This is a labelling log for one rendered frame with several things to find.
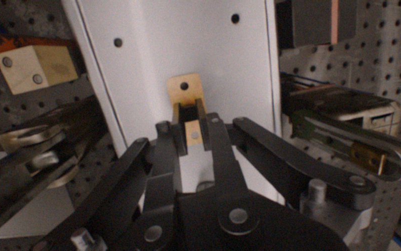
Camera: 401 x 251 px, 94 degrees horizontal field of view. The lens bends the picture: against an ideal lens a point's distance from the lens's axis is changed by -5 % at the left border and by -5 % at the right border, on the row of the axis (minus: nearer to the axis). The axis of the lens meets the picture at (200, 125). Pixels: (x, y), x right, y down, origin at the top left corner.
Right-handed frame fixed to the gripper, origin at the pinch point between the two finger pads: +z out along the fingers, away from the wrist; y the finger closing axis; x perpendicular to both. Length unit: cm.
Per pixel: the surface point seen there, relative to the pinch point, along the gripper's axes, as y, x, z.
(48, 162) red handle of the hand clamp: -13.7, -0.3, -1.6
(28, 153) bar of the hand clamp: -13.4, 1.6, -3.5
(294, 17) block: 14.8, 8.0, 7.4
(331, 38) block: 19.7, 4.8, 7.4
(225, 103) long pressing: 4.4, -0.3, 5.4
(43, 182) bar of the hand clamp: -13.4, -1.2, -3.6
